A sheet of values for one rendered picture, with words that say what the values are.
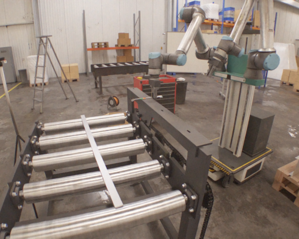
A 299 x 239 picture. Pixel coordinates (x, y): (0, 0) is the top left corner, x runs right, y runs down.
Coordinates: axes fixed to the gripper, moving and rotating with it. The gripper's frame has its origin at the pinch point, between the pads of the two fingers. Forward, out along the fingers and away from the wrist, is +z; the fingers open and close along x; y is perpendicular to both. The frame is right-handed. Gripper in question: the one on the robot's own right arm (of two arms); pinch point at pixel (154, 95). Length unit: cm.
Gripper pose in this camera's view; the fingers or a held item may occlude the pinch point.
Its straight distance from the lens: 152.2
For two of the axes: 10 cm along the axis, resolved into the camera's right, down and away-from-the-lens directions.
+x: -3.5, -3.6, 8.6
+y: 9.4, -1.4, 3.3
